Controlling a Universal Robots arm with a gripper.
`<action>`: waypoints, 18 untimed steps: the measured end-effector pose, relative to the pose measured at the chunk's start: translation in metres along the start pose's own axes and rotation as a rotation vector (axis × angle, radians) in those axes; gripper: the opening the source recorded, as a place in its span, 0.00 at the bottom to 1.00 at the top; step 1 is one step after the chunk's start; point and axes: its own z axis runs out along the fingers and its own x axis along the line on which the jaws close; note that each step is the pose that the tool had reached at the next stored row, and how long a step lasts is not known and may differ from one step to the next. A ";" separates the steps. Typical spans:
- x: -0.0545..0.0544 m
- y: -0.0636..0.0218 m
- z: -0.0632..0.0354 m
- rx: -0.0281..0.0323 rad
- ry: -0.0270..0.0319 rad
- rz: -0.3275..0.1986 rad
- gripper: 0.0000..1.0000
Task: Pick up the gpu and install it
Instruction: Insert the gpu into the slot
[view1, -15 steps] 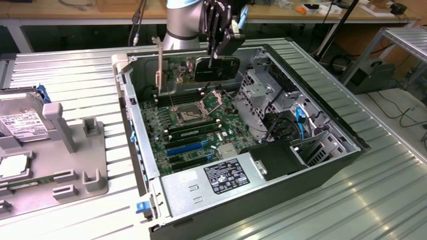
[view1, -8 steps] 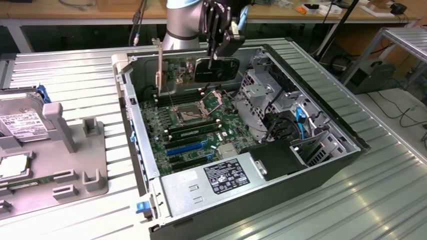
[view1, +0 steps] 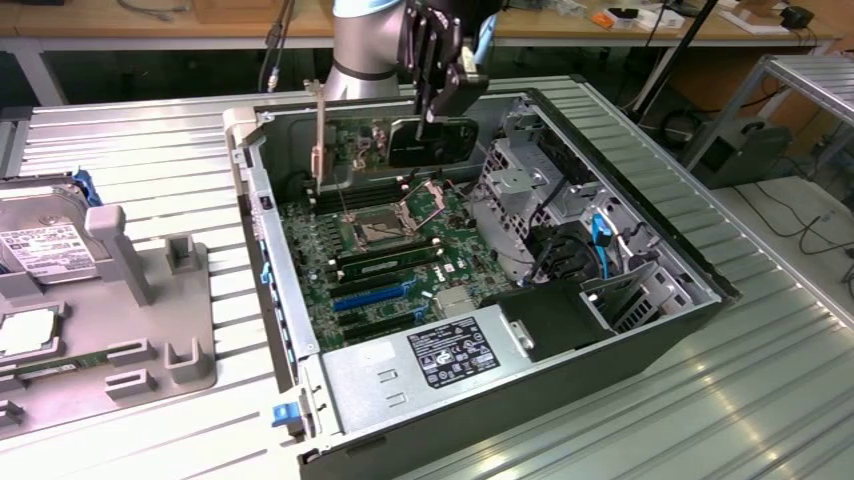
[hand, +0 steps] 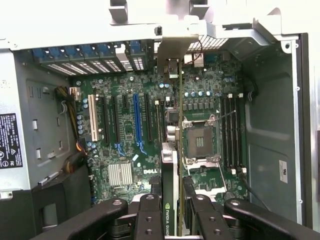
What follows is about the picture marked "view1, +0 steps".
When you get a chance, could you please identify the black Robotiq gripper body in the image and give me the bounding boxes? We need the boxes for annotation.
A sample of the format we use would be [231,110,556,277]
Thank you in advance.
[398,0,502,66]

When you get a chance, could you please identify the green graphics card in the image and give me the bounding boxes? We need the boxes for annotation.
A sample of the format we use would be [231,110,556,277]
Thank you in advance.
[303,78,482,197]

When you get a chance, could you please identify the wooden desk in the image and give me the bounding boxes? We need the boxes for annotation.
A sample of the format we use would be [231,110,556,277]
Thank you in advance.
[0,0,844,106]

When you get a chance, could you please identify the metal disk bay cage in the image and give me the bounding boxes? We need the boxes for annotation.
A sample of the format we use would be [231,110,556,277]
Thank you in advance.
[477,137,606,286]

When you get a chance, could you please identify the silver socket cover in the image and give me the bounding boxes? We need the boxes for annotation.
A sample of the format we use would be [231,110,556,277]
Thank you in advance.
[397,178,447,222]

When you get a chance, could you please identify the CPU socket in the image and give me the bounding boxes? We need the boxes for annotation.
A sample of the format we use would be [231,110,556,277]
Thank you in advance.
[343,202,421,252]

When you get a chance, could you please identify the green Dell motherboard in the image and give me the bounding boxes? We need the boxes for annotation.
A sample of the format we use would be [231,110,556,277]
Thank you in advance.
[277,174,529,351]

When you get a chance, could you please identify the white box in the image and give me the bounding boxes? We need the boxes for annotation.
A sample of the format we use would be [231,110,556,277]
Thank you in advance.
[604,7,688,31]

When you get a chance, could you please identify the installed green RAM stick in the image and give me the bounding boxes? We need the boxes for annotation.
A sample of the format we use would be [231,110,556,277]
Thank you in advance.
[338,249,443,279]

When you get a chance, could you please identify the black stand pole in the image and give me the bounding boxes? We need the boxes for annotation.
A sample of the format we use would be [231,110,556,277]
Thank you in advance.
[630,0,726,114]

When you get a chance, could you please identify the silver chipset heatsink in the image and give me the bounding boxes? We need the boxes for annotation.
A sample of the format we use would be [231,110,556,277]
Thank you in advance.
[434,288,481,315]

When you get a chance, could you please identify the blue expansion slot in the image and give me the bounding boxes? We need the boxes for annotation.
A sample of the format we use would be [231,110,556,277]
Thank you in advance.
[331,288,414,312]

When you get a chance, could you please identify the black box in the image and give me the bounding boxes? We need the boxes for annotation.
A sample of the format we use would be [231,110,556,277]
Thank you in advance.
[700,121,794,190]

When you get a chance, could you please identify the white papers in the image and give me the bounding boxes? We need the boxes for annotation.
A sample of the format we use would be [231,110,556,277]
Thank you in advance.
[717,4,793,36]

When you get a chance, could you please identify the slanted metal disk bay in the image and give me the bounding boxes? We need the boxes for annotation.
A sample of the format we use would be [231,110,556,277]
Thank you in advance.
[578,259,724,335]

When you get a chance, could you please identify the black charger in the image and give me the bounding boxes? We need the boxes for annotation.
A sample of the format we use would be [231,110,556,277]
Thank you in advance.
[778,5,814,30]

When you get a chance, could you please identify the grey power supply unit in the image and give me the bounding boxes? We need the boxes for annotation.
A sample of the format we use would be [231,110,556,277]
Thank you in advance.
[318,304,540,436]

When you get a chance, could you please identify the black open PC case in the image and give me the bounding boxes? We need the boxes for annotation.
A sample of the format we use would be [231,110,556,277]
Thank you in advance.
[223,87,744,480]

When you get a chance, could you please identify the grey parts rack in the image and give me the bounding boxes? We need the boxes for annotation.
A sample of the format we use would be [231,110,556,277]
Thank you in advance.
[0,204,221,444]

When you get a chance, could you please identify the silver hard disk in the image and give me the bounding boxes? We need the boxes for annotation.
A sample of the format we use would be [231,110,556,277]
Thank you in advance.
[0,172,113,287]

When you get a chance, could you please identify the blue case latch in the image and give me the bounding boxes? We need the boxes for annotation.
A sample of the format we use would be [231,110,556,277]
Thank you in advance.
[269,401,301,427]

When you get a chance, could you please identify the loose green RAM stick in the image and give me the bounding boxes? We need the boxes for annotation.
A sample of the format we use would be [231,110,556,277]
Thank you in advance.
[0,348,114,384]

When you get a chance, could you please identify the silver CPU chip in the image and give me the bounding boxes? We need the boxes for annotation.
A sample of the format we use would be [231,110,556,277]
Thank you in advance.
[0,307,66,360]

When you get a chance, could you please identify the grey hanging cable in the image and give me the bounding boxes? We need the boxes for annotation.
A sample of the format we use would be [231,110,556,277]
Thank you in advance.
[262,0,297,94]

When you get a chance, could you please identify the blue SATA wire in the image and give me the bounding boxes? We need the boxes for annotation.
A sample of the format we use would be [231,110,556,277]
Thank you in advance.
[589,212,614,282]

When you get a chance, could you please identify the blue disk rail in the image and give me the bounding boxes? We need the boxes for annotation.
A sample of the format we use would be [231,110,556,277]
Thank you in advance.
[68,168,107,207]

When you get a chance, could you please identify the aluminium frame table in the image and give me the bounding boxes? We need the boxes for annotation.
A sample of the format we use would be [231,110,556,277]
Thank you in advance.
[680,52,854,176]

